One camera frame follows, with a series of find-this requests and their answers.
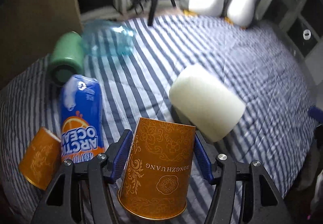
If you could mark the white paper cup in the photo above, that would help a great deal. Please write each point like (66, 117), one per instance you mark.
(206, 102)

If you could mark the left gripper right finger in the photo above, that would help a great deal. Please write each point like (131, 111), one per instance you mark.
(261, 202)

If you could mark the orange patterned paper cup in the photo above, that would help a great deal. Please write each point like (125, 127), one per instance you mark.
(158, 170)

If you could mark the green cup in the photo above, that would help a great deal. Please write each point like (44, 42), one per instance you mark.
(67, 59)

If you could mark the small plush penguin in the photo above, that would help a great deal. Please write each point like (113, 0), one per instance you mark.
(240, 12)

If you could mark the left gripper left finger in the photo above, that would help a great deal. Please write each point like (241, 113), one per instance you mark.
(62, 200)

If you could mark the clear blue plastic cup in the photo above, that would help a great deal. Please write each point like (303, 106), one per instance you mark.
(107, 38)

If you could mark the blue Arctic Ocean can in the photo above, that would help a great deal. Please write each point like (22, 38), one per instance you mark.
(80, 119)

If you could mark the wooden cabinet board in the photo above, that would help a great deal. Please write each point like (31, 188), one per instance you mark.
(30, 29)

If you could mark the striped blue white quilt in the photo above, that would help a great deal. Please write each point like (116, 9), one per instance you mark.
(254, 63)

